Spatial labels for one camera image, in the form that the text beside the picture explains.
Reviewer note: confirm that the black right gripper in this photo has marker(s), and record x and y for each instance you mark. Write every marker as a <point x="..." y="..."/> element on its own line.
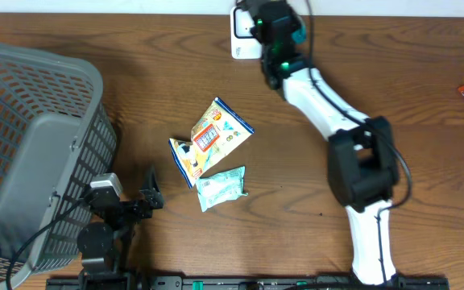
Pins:
<point x="297" y="21"/>

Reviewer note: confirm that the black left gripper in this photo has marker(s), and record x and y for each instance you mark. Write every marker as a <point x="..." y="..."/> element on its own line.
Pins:
<point x="153" y="194"/>

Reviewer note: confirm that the blue mouthwash bottle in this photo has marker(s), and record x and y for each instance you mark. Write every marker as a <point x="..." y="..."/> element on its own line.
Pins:
<point x="299" y="33"/>

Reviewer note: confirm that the mint green wipes pack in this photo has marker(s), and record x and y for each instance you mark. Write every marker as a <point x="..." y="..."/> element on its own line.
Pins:
<point x="221" y="187"/>

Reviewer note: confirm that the yellow snack chip bag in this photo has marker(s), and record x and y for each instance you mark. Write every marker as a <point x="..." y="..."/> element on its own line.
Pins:
<point x="215" y="135"/>

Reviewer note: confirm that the grey plastic mesh basket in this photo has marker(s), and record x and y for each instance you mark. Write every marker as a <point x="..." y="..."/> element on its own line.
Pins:
<point x="55" y="137"/>

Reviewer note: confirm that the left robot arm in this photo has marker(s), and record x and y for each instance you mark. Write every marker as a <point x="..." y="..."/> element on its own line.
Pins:
<point x="105" y="245"/>

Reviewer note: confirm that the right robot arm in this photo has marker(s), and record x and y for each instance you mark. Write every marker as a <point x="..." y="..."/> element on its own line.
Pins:
<point x="361" y="158"/>

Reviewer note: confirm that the white barcode scanner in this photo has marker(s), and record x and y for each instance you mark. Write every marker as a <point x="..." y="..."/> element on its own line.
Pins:
<point x="244" y="46"/>

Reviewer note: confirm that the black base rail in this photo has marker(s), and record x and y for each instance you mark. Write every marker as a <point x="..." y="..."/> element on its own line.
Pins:
<point x="179" y="283"/>

